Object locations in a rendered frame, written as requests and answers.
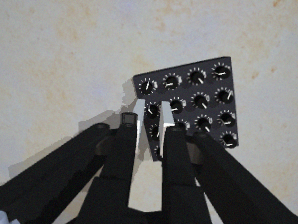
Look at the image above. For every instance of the black knob box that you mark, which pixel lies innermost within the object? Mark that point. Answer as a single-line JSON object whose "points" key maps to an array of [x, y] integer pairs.
{"points": [[200, 85]]}

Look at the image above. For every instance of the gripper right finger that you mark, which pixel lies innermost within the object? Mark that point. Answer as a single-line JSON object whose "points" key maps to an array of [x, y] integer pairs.
{"points": [[236, 195]]}

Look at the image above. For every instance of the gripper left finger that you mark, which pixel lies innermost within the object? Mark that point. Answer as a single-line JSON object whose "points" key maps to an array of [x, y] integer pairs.
{"points": [[39, 194]]}

